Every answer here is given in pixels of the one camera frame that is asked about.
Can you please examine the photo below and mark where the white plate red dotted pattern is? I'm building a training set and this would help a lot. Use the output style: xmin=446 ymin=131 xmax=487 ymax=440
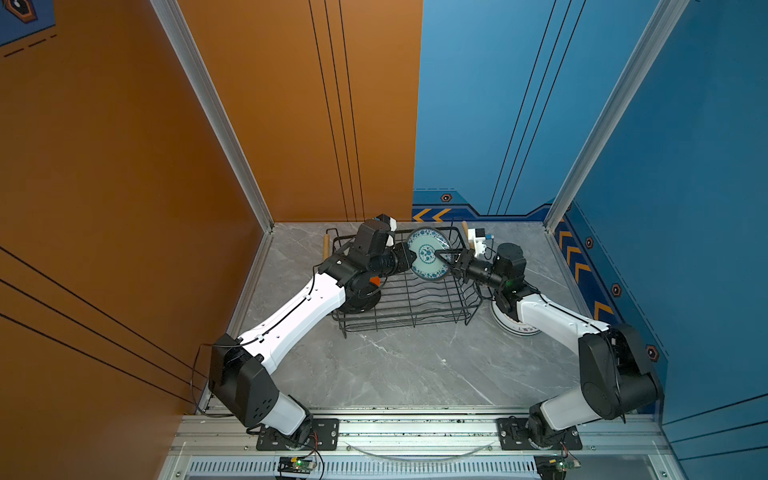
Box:
xmin=492 ymin=300 xmax=541 ymax=337

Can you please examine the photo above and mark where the black wire dish rack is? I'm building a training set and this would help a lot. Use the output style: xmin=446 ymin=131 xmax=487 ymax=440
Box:
xmin=317 ymin=226 xmax=483 ymax=336

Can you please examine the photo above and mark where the left green circuit board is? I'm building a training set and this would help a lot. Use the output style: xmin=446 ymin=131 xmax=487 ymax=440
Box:
xmin=277 ymin=456 xmax=318 ymax=478

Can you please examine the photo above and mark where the right aluminium corner post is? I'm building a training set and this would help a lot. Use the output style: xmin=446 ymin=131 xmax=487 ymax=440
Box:
xmin=543 ymin=0 xmax=689 ymax=234

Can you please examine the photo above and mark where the teal patterned plate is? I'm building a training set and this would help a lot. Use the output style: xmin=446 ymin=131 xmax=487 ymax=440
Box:
xmin=406 ymin=227 xmax=450 ymax=281

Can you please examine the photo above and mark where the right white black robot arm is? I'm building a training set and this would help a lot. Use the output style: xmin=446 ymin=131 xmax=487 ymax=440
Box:
xmin=435 ymin=243 xmax=664 ymax=449

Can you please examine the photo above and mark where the far wooden rack handle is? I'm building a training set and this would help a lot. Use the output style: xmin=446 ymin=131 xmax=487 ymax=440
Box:
xmin=323 ymin=233 xmax=332 ymax=260

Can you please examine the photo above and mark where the left aluminium corner post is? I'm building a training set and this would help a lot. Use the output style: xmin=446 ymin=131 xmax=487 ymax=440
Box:
xmin=148 ymin=0 xmax=275 ymax=232

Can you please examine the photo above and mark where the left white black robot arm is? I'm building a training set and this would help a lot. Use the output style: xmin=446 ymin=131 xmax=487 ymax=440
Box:
xmin=208 ymin=214 xmax=417 ymax=446

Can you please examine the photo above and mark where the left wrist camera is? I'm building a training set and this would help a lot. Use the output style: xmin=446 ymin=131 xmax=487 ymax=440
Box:
xmin=375 ymin=214 xmax=397 ymax=247

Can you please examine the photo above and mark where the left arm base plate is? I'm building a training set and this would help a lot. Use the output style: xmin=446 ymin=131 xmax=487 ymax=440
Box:
xmin=256 ymin=418 xmax=340 ymax=452

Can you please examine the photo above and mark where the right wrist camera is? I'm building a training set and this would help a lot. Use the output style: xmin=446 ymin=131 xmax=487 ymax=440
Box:
xmin=466 ymin=228 xmax=494 ymax=258

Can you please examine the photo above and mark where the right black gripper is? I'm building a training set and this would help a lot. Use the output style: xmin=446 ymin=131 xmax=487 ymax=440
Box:
xmin=435 ymin=250 xmax=507 ymax=293

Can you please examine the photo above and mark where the aluminium corner post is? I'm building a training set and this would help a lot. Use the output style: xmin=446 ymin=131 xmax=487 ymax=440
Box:
xmin=148 ymin=0 xmax=275 ymax=232
xmin=543 ymin=0 xmax=689 ymax=234

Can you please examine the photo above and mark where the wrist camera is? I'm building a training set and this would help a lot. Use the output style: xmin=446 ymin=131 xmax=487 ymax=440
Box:
xmin=466 ymin=228 xmax=494 ymax=258
xmin=375 ymin=214 xmax=397 ymax=247

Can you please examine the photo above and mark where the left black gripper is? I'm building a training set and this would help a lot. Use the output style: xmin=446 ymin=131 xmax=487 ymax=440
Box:
xmin=367 ymin=242 xmax=418 ymax=281

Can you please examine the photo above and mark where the aluminium mounting rail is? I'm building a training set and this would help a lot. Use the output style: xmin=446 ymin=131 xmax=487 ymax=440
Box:
xmin=159 ymin=407 xmax=685 ymax=479

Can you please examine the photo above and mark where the right circuit board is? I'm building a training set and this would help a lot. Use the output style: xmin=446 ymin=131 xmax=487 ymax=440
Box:
xmin=534 ymin=456 xmax=581 ymax=480

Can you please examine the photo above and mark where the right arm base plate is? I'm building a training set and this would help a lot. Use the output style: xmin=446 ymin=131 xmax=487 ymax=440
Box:
xmin=495 ymin=416 xmax=583 ymax=451

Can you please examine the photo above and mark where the black plate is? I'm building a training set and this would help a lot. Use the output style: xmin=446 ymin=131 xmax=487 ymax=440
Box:
xmin=340 ymin=283 xmax=382 ymax=314

